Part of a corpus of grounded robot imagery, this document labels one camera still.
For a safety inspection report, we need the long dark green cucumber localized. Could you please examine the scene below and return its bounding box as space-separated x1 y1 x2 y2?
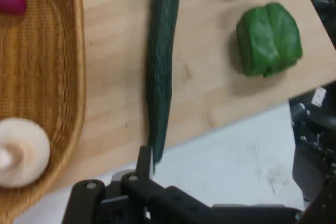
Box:
145 0 183 175

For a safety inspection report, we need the small white tag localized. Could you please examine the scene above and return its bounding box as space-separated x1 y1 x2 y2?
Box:
310 86 328 108

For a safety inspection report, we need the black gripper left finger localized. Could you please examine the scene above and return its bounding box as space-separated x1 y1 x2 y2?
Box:
62 145 211 224

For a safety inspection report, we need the white mushroom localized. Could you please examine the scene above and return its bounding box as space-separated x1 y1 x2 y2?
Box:
0 118 51 189

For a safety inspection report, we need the black equipment base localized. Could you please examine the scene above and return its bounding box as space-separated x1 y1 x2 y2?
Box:
288 81 336 204

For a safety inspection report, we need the woven wicker basket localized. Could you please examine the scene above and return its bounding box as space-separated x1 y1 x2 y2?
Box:
0 0 87 224

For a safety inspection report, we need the bamboo cutting board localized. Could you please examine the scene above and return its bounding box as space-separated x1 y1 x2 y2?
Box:
39 0 336 198

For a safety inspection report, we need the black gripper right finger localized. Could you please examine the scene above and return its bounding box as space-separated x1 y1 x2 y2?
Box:
295 176 336 224

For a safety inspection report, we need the green bell pepper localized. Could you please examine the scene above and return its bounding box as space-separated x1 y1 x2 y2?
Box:
235 2 303 79

